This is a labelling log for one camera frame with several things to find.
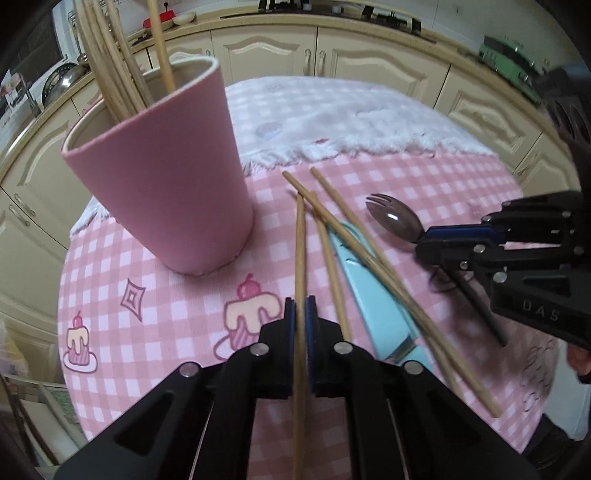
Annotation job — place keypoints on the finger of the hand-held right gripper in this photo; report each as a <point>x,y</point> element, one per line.
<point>531,217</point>
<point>461,256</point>

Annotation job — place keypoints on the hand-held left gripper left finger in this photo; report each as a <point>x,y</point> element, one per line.
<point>288,332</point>

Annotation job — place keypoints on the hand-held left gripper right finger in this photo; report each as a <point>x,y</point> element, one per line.
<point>310,332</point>

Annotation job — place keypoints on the long wooden chopstick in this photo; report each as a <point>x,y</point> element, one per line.
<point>406,287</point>
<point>334,281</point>
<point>300,258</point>
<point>369,264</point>

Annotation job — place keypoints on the pink cup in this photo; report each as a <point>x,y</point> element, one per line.
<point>175,184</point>

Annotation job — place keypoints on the bunch of wooden chopsticks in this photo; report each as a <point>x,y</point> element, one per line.
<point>108,69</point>

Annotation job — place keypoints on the person's right hand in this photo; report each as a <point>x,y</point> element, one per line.
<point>581,364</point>

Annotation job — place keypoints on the light blue knife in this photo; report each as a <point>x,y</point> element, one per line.
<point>374,304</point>

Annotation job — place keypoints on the pink checkered tablecloth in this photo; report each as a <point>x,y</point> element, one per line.
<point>161,323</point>

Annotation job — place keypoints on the dark cloth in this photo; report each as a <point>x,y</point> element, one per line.
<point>554,438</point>

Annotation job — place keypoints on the green kitchen appliance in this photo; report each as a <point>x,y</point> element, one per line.
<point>503,60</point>

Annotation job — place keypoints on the white fringed cloth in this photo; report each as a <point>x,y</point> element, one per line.
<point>346,120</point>

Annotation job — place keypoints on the beige kitchen countertop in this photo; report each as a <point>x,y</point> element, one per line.
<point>448,46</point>

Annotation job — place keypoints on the black gas hob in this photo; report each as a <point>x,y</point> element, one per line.
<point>369,16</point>

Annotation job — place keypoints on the white bowl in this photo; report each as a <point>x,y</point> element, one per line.
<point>183,18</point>

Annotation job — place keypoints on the red container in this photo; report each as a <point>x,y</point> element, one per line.
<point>167,22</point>

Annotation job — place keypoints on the metal colander and bowl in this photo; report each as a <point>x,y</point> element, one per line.
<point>62,83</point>

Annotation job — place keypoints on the kitchen window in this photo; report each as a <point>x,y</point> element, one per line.
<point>41,50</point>

